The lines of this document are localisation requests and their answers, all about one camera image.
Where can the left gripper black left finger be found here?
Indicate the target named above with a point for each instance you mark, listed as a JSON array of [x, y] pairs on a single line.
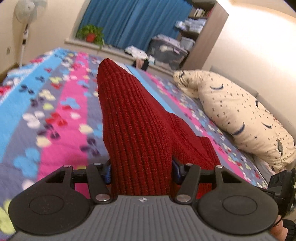
[[62, 200]]

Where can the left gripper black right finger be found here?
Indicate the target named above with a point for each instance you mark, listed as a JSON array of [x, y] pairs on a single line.
[[224, 201]]

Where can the red knitted sweater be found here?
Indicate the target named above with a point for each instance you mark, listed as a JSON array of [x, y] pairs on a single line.
[[142, 138]]

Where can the dark clothes on sill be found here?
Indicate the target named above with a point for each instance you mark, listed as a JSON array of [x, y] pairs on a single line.
[[141, 64]]

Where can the white clothes pile on sill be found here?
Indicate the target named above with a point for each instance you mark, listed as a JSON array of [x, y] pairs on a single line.
[[136, 53]]

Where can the person's right hand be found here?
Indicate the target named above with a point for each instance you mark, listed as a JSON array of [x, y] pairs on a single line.
[[278, 230]]

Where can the cream patterned pillow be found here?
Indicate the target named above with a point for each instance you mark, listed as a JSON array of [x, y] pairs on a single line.
[[254, 128]]

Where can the colourful striped bed blanket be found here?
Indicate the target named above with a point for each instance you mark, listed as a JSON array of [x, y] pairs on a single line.
[[51, 116]]

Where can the clear plastic storage bin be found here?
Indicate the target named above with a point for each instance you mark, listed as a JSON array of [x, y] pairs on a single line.
[[166, 51]]

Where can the green plant in red pot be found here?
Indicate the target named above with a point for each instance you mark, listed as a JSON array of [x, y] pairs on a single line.
[[91, 34]]

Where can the wooden bookshelf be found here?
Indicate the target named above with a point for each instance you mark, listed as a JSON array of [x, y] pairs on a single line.
[[216, 17]]

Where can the blue window curtain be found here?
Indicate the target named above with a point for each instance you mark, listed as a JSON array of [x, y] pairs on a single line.
[[133, 23]]

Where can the white standing fan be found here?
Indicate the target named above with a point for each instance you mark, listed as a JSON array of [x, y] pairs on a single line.
[[27, 12]]

